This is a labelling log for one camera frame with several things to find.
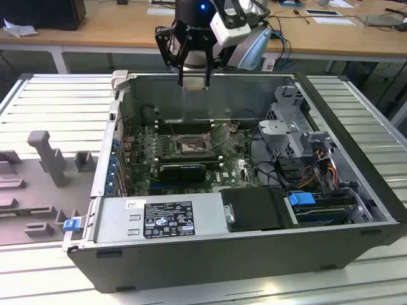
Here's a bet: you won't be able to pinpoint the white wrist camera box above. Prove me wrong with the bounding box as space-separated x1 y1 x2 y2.
210 11 252 48

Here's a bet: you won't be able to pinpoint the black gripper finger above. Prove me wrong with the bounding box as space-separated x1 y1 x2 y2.
155 26 192 87
202 35 221 89

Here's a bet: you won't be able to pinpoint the wooden desk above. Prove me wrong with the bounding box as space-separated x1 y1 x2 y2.
0 0 407 64

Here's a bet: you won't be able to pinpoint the yellow red power wires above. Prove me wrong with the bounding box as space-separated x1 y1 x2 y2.
298 149 340 191

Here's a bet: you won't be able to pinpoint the silver power supply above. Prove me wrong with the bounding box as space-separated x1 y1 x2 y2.
94 194 226 243

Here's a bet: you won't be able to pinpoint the crumpled white paper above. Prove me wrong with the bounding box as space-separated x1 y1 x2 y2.
3 17 39 39

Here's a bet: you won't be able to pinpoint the black PC case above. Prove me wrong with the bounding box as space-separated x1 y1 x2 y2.
62 69 407 295

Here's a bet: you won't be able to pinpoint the grey laptop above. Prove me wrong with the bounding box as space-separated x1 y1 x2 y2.
363 13 404 27

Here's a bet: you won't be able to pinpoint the grey case handle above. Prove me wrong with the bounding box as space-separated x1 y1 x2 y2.
110 70 130 93

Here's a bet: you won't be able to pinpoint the black RAM slot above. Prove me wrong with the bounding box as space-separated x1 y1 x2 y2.
155 118 214 125
155 158 223 168
155 153 220 161
155 123 214 134

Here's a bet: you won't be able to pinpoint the black box on desk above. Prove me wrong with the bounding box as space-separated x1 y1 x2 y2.
0 0 87 32

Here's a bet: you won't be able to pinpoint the grey parts rack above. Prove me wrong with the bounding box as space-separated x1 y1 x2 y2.
0 130 100 247

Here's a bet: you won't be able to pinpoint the black graphics card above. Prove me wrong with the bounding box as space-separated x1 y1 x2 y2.
158 163 207 184

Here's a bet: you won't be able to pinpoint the white paper sheet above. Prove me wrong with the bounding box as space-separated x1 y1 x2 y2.
146 7 176 17
312 16 357 27

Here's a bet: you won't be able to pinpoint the grey metal drive cage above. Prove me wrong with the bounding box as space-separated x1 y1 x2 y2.
257 84 340 166

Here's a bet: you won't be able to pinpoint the CPU socket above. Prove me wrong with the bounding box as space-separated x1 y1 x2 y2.
171 133 213 157

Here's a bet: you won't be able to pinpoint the black wire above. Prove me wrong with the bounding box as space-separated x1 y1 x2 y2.
232 109 260 123
249 128 289 188

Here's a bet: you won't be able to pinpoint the blue case latch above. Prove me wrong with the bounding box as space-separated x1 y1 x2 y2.
63 218 80 233

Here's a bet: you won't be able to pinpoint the white flat device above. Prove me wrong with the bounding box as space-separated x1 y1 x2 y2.
304 9 343 17

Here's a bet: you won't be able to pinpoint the green motherboard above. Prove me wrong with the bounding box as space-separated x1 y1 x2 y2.
122 119 277 196

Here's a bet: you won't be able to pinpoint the black plastic drive cover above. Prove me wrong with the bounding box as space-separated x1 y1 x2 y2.
219 187 289 232

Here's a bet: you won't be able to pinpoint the hard disk in blue carrier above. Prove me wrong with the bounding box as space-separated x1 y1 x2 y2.
286 190 355 227

